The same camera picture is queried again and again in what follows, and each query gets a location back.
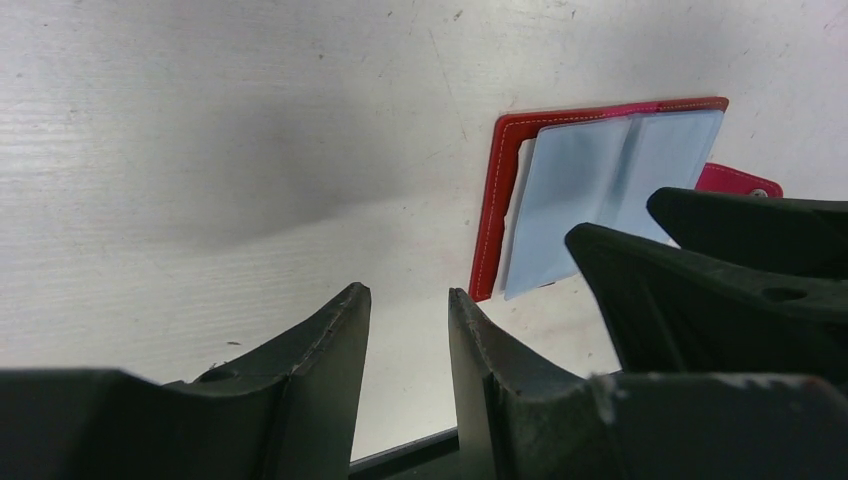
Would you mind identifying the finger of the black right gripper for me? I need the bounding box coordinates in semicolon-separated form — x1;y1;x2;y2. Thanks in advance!
647;187;847;280
565;223;847;381

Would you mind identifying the red leather card holder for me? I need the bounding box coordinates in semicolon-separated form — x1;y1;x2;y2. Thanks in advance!
469;96;783;301

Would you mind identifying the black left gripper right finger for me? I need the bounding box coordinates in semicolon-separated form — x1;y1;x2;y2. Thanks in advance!
448;288;847;479

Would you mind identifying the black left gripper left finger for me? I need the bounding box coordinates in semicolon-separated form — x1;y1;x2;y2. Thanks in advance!
1;283;371;479

